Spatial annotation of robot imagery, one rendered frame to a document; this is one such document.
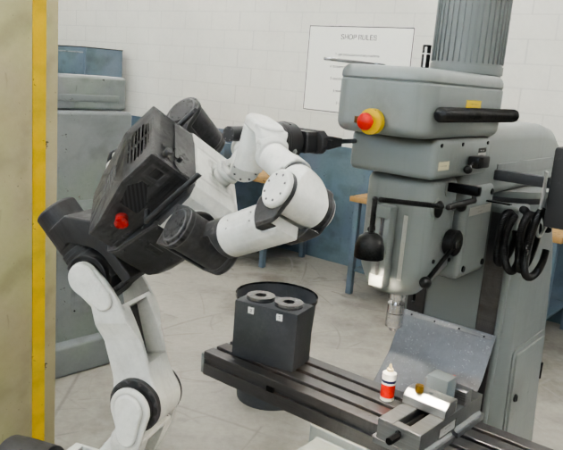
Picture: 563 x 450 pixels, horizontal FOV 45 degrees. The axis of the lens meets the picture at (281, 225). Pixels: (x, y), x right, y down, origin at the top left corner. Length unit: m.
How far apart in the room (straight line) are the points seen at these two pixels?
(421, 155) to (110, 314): 0.86
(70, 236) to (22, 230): 1.27
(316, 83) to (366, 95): 5.53
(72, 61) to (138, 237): 7.43
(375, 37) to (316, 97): 0.88
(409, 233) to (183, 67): 6.89
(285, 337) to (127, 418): 0.56
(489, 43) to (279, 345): 1.06
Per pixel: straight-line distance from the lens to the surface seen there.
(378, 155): 1.73
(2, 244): 3.03
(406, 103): 1.59
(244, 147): 1.49
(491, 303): 2.19
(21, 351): 3.23
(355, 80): 1.66
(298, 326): 2.09
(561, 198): 1.90
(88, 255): 1.80
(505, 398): 2.33
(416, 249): 1.76
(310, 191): 1.28
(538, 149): 2.37
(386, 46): 6.75
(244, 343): 2.19
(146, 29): 8.99
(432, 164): 1.67
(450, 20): 1.97
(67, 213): 1.84
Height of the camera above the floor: 1.85
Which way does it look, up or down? 12 degrees down
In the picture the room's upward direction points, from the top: 5 degrees clockwise
